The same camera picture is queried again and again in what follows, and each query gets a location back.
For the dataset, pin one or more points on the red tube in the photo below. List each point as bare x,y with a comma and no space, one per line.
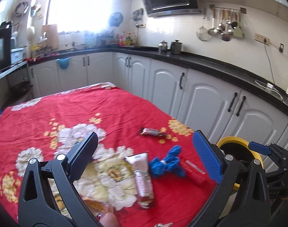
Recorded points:
193,172

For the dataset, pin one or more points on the wall power strip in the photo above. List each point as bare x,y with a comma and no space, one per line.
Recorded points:
262,39

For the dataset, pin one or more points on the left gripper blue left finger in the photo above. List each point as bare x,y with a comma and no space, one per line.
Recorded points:
80,155

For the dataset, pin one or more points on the green spatula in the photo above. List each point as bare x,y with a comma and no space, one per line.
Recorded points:
236,26

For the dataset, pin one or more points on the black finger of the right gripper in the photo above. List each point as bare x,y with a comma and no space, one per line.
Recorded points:
259,148

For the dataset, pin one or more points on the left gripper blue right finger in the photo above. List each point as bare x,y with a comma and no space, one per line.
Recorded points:
211,162

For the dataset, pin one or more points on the red floral tablecloth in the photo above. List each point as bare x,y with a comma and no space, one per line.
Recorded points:
51,125

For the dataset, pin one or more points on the wooden cutting board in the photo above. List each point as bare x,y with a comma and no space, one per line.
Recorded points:
51,35

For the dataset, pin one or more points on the blue crumpled glove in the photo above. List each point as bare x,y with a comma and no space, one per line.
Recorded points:
169,164

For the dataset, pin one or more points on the yellow rim trash bin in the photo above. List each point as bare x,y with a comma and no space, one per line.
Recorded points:
238,148

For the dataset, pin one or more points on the left hand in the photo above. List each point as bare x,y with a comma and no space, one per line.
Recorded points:
109,220

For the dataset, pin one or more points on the pink white paper packet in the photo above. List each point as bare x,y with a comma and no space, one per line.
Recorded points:
139,165

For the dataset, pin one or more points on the steel ladle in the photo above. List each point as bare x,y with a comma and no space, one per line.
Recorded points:
213,31

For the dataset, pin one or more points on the wire mesh skimmer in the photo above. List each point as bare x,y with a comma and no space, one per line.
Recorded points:
202,31

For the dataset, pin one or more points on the brown energy bar wrapper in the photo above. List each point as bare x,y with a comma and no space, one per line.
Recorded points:
152,132

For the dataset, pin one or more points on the steel teapot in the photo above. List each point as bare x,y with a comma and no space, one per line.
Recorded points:
163,47

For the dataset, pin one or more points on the black microwave oven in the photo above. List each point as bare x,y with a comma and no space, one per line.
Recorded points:
5,44

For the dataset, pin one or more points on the blue hanging basket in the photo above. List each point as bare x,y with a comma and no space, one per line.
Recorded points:
63,63

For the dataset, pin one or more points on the dark metal pot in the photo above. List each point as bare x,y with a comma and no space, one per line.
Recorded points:
175,47

